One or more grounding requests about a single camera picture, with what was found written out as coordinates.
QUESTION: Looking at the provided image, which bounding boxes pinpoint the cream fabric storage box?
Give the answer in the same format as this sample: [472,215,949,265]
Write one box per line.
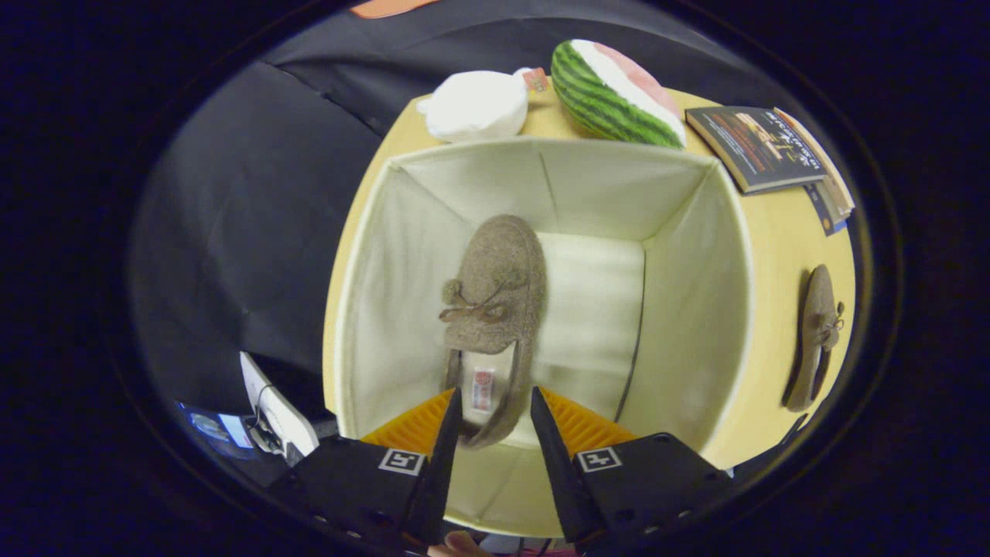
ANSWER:
[323,137,755,538]

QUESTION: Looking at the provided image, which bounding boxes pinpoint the white plush toy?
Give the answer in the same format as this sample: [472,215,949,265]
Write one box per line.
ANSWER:
[416,67,551,145]

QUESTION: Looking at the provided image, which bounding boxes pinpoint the small lit screen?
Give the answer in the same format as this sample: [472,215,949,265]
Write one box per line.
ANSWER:
[178,401,258,462]

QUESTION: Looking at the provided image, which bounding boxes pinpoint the brown fuzzy shoe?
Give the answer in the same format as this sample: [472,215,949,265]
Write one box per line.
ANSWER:
[439,214,548,449]
[781,265,845,413]

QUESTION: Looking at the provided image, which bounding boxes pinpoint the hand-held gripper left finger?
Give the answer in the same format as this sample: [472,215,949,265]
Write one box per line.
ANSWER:
[265,387,464,552]

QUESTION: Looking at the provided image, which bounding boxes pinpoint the watermelon slice plush toy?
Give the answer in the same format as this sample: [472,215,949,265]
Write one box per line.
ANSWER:
[551,39,688,149]

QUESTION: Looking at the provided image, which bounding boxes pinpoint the blue cover book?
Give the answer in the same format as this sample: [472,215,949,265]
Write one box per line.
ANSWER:
[804,182,848,237]

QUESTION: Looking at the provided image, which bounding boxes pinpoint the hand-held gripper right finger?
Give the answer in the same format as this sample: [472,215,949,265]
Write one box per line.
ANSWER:
[529,386,737,552]

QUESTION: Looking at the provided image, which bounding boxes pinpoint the beige cover book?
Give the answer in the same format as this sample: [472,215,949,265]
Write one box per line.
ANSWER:
[773,107,856,221]

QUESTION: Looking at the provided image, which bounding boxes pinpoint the black cover book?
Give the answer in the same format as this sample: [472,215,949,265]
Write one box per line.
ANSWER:
[684,106,827,194]

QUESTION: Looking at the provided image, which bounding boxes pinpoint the white flat device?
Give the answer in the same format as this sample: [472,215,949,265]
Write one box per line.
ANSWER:
[239,351,320,466]

